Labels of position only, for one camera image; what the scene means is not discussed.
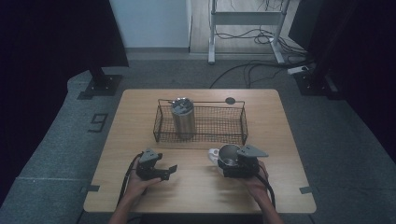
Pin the person's right hand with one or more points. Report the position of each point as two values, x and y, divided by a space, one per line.
257 185

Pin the person's left hand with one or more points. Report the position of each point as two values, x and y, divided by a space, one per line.
137 186

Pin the dark curtain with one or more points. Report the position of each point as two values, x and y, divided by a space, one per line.
46 46
358 46

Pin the grey tape strip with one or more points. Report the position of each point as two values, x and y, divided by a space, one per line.
305 189
91 188

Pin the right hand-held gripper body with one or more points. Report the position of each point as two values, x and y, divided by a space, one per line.
249 165

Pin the white power strip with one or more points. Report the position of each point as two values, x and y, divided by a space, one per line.
297 70

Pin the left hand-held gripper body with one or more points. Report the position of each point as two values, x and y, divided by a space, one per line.
148 168

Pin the black stand base plate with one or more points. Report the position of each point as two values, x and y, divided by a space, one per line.
314 84
102 85

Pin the white metal desk frame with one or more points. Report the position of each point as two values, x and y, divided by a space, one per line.
246 18

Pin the steel tumbler with lid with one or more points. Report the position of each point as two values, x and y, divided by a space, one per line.
183 119

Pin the black round table grommet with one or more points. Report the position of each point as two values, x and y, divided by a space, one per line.
230 100

